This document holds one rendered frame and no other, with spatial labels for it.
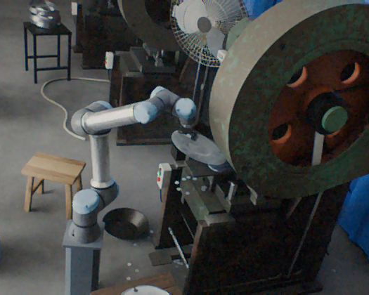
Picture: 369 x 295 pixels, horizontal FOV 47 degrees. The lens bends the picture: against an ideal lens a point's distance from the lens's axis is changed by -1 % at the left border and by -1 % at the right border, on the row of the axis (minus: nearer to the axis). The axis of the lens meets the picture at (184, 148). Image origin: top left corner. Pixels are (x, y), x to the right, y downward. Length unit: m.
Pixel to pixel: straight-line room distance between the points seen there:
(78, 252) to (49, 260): 0.54
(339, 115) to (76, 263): 1.41
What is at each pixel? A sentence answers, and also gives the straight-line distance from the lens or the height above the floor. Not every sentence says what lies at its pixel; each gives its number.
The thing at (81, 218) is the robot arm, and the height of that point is 0.60.
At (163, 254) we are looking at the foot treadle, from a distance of 2.55.
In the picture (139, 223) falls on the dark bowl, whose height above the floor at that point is 0.02.
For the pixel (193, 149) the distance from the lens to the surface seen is 2.14.
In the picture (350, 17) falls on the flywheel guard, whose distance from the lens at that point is 1.58.
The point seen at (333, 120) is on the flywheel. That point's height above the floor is 1.33.
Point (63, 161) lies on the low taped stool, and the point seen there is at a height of 0.33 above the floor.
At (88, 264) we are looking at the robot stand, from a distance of 2.25.
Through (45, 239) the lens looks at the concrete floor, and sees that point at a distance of 2.84.
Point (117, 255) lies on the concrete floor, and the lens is 2.74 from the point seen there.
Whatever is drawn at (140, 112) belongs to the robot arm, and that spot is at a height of 1.24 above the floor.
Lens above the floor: 1.96
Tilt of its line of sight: 31 degrees down
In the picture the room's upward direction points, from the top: 10 degrees clockwise
